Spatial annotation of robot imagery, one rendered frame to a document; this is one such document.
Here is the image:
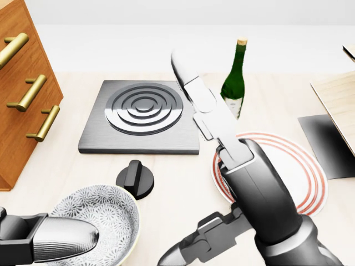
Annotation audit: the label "wooden cabinet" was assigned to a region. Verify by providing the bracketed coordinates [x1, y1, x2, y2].
[0, 0, 64, 192]

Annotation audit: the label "green wine bottle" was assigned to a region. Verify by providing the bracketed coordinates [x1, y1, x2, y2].
[220, 37, 249, 121]

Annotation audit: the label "white plate with red rings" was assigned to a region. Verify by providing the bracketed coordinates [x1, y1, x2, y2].
[211, 131, 329, 218]

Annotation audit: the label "round black stove knob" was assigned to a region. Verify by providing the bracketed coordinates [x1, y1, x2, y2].
[115, 159, 155, 201]

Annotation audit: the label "wooden drawer front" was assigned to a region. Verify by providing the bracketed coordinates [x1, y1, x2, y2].
[0, 0, 42, 73]
[0, 83, 64, 178]
[0, 41, 55, 117]

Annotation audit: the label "brass drawer handle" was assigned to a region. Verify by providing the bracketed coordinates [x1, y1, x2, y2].
[26, 105, 61, 143]
[0, 32, 30, 70]
[6, 74, 48, 113]

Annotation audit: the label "patterned black and white bowl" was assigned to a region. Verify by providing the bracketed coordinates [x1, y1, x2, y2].
[48, 185, 140, 266]

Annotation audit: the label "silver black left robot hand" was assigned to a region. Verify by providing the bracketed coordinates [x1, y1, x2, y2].
[0, 206, 100, 266]

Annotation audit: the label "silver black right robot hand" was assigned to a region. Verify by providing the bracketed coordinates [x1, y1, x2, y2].
[156, 49, 303, 266]

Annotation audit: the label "pale wooden rack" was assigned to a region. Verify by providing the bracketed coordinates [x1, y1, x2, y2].
[310, 43, 355, 156]

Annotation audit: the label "flat dark stove plate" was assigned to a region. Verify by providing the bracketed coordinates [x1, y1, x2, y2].
[78, 80, 201, 156]

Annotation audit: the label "dark flat panel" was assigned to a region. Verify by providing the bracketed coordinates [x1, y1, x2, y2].
[297, 114, 355, 180]

